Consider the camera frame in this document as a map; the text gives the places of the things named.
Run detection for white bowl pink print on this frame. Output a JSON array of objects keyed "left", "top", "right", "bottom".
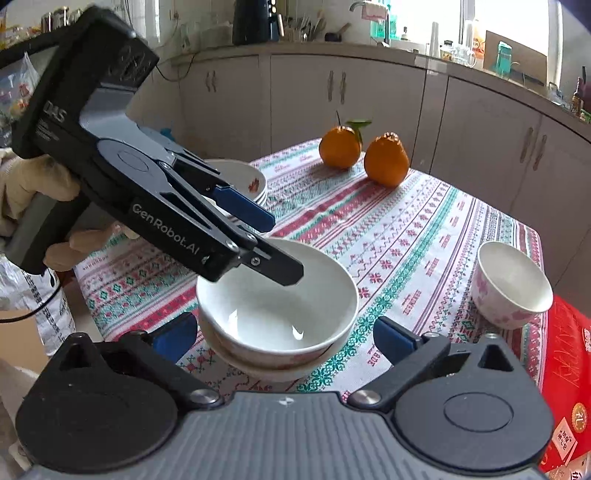
[{"left": 203, "top": 318, "right": 348, "bottom": 384}]

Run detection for teal carton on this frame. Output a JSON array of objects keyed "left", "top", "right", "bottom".
[{"left": 496, "top": 41, "right": 514, "bottom": 75}]

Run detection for orange with leafy stem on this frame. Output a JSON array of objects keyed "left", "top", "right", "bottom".
[{"left": 318, "top": 111, "right": 373, "bottom": 170}]

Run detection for orange without leaves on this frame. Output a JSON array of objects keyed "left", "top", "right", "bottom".
[{"left": 363, "top": 131, "right": 411, "bottom": 188}]

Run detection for red gift box gold print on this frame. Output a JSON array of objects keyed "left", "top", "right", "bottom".
[{"left": 538, "top": 294, "right": 591, "bottom": 474}]

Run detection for flat brown cardboard box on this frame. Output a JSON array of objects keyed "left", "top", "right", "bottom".
[{"left": 482, "top": 30, "right": 548, "bottom": 86}]

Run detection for person's left hand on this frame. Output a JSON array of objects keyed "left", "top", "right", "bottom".
[{"left": 0, "top": 154, "right": 140, "bottom": 275}]

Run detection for dark glass bottle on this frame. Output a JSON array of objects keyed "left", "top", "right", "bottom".
[{"left": 570, "top": 76, "right": 585, "bottom": 117}]

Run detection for small white bowl pink flowers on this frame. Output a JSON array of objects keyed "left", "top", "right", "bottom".
[{"left": 471, "top": 241, "right": 554, "bottom": 331}]

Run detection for black cable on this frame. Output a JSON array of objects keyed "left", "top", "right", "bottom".
[{"left": 0, "top": 276, "right": 64, "bottom": 325}]

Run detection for green dish soap bottle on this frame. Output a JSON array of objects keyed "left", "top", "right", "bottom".
[{"left": 369, "top": 14, "right": 403, "bottom": 43}]

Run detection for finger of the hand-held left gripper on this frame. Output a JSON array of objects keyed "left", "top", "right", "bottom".
[
  {"left": 170, "top": 148, "right": 277, "bottom": 234},
  {"left": 228, "top": 228, "right": 304, "bottom": 286}
]

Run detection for utensil holder with chopsticks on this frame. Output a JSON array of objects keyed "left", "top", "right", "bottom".
[{"left": 281, "top": 13, "right": 325, "bottom": 41}]

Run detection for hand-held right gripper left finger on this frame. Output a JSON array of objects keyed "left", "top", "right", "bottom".
[{"left": 45, "top": 313, "right": 225, "bottom": 411}]

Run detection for white bag with black print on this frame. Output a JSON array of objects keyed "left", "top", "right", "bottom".
[{"left": 0, "top": 258, "right": 78, "bottom": 348}]

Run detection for patterned embroidered tablecloth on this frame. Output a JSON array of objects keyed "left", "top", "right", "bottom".
[{"left": 74, "top": 138, "right": 551, "bottom": 394}]

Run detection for beige kitchen cabinets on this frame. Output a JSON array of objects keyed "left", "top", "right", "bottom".
[{"left": 178, "top": 44, "right": 591, "bottom": 298}]

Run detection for glass mug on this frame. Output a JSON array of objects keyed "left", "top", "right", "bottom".
[{"left": 440, "top": 41, "right": 477, "bottom": 68}]

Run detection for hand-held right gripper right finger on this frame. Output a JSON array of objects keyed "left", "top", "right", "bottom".
[{"left": 348, "top": 316, "right": 517, "bottom": 412}]

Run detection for kitchen faucet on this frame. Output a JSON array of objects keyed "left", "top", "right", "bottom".
[{"left": 348, "top": 0, "right": 394, "bottom": 47}]

